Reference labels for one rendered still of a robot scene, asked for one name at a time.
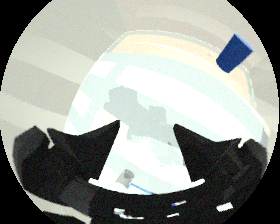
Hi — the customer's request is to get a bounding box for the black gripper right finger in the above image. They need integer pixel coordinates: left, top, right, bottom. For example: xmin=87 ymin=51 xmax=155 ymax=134
xmin=172 ymin=123 xmax=242 ymax=183

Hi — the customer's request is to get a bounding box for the grey cylinder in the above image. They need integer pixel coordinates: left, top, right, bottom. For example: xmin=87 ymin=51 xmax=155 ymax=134
xmin=112 ymin=173 xmax=131 ymax=192

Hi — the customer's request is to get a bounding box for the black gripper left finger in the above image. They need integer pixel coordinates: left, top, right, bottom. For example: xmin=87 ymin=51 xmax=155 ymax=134
xmin=46 ymin=119 xmax=120 ymax=181

